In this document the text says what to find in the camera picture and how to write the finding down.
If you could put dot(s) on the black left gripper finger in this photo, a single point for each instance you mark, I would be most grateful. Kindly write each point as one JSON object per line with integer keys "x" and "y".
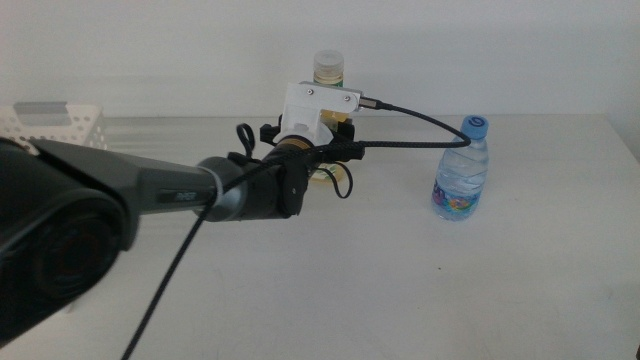
{"x": 348, "y": 132}
{"x": 270, "y": 134}

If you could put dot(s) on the yellow tea bottle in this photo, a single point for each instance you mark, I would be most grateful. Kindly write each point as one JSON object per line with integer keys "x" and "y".
{"x": 328, "y": 62}

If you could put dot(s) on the clear water bottle blue cap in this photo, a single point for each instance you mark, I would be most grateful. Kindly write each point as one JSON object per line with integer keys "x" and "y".
{"x": 460, "y": 175}

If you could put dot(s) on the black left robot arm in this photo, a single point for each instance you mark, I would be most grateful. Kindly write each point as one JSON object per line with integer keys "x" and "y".
{"x": 150, "y": 185}

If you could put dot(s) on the white perforated plastic basket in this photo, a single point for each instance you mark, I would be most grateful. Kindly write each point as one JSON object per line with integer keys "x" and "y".
{"x": 75, "y": 125}

